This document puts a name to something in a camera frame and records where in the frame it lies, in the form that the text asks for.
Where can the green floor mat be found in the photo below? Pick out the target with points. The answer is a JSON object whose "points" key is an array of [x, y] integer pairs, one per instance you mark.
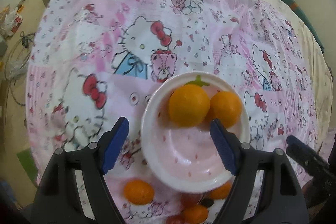
{"points": [[26, 160]]}

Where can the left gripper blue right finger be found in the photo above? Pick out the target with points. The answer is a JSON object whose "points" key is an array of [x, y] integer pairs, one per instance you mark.
{"points": [[226, 144]]}

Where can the small tangerine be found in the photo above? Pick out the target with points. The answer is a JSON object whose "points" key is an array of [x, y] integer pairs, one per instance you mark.
{"points": [[196, 214], [138, 192], [221, 192]]}

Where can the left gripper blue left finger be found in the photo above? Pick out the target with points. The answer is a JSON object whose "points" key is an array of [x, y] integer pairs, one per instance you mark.
{"points": [[112, 143]]}

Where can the teal headboard edge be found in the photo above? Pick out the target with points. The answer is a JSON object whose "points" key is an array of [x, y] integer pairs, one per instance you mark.
{"points": [[299, 12]]}

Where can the pink Hello Kitty bedsheet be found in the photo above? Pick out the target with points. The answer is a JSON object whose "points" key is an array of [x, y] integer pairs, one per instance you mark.
{"points": [[94, 61]]}

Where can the red cherry tomato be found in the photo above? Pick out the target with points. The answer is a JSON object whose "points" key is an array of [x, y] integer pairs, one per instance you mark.
{"points": [[190, 200], [175, 219]]}

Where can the red white plastic bag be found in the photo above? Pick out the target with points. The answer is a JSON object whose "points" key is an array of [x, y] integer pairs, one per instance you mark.
{"points": [[12, 22]]}

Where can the large orange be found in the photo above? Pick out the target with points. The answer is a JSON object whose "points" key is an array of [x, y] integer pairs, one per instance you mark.
{"points": [[226, 107], [188, 105]]}

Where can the white pink strawberry plate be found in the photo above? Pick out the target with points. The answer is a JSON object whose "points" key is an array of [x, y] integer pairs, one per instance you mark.
{"points": [[183, 158]]}

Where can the dark grape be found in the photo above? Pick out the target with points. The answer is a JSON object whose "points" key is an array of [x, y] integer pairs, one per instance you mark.
{"points": [[207, 202]]}

